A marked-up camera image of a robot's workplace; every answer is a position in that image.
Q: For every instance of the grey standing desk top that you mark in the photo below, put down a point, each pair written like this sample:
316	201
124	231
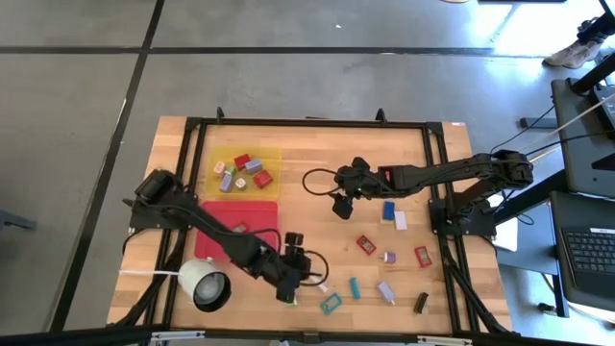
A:
581	144

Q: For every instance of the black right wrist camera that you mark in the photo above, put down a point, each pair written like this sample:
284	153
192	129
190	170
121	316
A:
343	207

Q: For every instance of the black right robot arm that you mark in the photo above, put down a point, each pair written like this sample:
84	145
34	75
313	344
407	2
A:
432	174

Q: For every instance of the lavender charger block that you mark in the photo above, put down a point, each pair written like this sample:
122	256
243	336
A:
226	183
385	291

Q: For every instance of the white spotlight lamp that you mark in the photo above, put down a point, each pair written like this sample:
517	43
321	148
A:
194	276

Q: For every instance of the teal white charger block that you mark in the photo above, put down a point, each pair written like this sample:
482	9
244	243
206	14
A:
240	183

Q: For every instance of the grey floor object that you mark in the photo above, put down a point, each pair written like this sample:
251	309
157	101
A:
14	221

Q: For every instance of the person's shoe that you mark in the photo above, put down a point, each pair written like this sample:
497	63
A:
572	55

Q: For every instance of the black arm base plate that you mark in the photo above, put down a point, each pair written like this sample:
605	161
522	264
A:
437	226
139	218

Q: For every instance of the dark brown digital clock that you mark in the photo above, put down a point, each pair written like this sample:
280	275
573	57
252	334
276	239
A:
421	303

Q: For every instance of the black diagonal desk bar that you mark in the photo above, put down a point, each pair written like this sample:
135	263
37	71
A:
593	74

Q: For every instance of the black desk device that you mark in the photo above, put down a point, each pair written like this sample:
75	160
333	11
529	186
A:
606	113

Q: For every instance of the red translucent bin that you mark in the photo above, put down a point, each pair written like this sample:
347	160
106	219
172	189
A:
259	214

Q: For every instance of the yellow translucent bin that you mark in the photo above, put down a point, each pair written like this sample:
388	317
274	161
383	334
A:
274	192

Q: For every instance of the blue digital clock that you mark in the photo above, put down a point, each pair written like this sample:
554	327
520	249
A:
388	210

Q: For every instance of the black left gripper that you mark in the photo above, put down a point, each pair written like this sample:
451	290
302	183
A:
288	269

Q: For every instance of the black aluminium table frame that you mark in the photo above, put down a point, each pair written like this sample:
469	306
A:
336	123

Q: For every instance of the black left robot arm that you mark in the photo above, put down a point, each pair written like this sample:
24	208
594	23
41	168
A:
216	231

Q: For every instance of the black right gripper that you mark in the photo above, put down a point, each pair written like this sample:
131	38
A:
360	181

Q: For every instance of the person's leg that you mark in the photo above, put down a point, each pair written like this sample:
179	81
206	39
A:
600	26

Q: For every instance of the white paper sheet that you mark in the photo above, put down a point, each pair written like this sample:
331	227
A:
508	238

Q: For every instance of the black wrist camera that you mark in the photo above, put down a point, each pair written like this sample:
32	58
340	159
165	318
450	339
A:
343	207
294	242

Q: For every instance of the dark grey desk base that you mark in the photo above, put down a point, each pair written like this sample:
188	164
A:
533	250

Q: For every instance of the dark laptop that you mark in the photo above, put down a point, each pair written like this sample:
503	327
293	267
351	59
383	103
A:
591	254

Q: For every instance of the black rig crossbar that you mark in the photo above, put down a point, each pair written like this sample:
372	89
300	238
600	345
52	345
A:
72	337

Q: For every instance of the purple charger block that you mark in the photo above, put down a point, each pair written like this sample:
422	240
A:
389	258
253	166

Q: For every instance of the white digital clock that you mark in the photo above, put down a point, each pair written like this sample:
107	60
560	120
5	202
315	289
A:
400	220
323	288

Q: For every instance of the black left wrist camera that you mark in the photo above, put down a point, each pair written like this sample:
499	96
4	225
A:
294	242

